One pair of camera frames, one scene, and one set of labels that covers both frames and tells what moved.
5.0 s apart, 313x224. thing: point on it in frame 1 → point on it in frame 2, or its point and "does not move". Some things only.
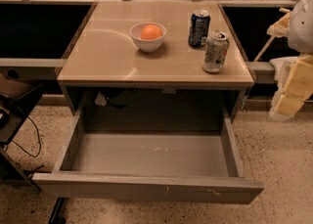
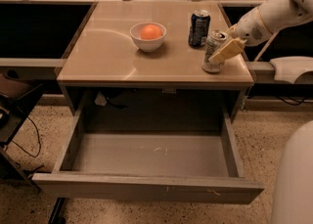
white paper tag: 100,99 does not move
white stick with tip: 270,41 does not move
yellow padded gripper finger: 287,107 → 233,48
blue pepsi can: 199,30 does not move
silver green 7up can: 216,51 does not move
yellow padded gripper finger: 281,27 → 233,30
